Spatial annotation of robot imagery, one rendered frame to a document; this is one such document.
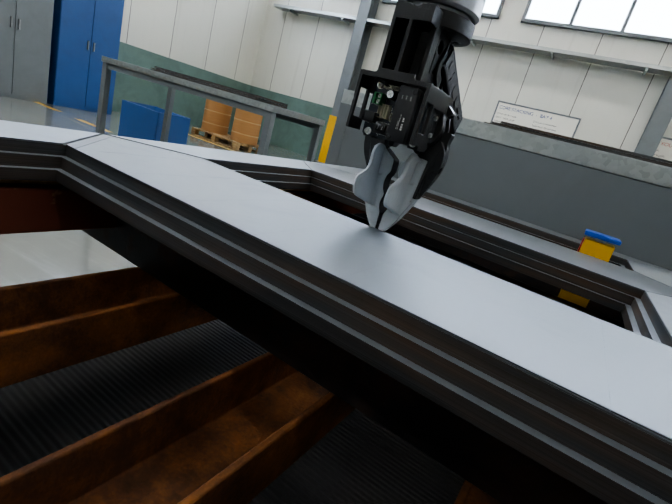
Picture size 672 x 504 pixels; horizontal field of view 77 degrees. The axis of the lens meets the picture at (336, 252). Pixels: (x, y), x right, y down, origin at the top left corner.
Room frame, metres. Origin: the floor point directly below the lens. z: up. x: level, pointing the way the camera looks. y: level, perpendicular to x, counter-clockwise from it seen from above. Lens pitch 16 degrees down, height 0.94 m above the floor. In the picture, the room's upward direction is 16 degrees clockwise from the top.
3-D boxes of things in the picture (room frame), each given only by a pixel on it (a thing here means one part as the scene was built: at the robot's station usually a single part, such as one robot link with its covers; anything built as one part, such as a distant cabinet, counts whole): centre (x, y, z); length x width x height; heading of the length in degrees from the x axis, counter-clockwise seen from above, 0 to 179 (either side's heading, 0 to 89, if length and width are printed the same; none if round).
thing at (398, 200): (0.43, -0.04, 0.89); 0.06 x 0.03 x 0.09; 152
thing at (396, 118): (0.43, -0.03, 1.00); 0.09 x 0.08 x 0.12; 152
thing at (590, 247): (0.81, -0.47, 0.78); 0.05 x 0.05 x 0.19; 62
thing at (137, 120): (4.66, 2.31, 0.29); 0.61 x 0.43 x 0.57; 64
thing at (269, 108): (3.31, 1.23, 0.49); 1.60 x 0.70 x 0.99; 68
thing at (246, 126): (8.49, 2.70, 0.47); 1.32 x 0.80 x 0.95; 65
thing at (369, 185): (0.44, -0.01, 0.89); 0.06 x 0.03 x 0.09; 152
